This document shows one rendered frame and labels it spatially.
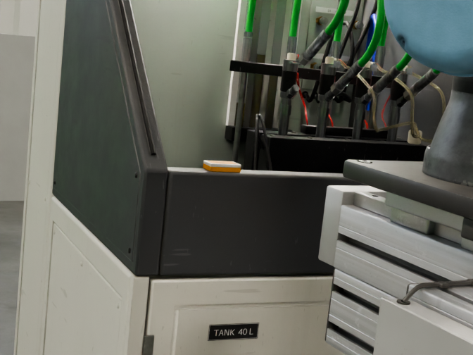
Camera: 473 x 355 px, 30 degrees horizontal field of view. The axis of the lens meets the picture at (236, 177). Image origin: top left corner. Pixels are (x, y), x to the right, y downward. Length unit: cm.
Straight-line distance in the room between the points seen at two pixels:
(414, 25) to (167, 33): 113
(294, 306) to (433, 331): 72
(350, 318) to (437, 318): 28
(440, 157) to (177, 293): 58
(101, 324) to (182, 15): 69
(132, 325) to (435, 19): 76
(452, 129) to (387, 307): 21
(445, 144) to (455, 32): 18
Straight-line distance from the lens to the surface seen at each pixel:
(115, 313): 140
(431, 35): 73
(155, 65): 183
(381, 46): 181
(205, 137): 188
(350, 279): 100
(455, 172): 86
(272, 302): 141
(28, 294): 206
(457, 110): 88
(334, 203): 102
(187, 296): 134
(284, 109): 162
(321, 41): 152
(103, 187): 147
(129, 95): 136
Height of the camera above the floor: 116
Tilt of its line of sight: 9 degrees down
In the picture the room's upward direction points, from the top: 6 degrees clockwise
